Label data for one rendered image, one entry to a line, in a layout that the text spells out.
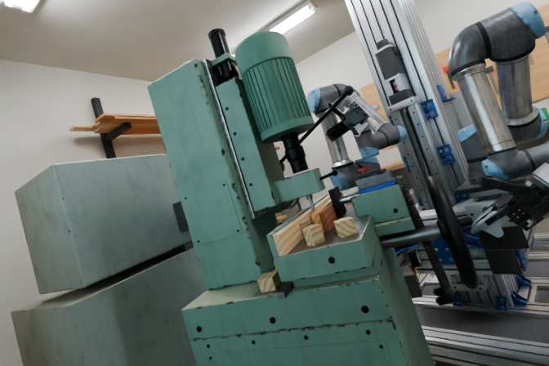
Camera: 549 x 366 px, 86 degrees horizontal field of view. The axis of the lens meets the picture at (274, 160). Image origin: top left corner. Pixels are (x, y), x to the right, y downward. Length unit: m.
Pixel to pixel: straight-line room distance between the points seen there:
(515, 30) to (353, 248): 0.79
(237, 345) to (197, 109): 0.69
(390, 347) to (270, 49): 0.81
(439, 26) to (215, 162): 3.69
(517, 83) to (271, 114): 0.81
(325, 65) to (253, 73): 3.63
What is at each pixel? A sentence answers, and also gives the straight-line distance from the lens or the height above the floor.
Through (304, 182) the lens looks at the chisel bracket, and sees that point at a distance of 0.89.
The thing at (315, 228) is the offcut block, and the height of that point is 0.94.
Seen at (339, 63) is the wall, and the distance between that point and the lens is 4.44.
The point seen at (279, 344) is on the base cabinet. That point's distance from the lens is 0.87.
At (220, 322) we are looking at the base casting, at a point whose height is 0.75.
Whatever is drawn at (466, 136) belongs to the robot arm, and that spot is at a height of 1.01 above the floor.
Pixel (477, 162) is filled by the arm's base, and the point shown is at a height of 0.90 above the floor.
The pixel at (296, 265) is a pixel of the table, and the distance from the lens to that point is 0.71.
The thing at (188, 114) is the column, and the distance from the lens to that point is 0.99.
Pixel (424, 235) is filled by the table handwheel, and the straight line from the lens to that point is 0.89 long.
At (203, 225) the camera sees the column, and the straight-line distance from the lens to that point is 0.99.
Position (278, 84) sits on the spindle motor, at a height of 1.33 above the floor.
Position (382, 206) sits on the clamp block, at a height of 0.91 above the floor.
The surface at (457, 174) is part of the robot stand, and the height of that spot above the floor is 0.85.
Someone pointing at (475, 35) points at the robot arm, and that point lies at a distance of 1.12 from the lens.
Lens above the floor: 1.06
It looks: 5 degrees up
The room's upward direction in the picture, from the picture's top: 18 degrees counter-clockwise
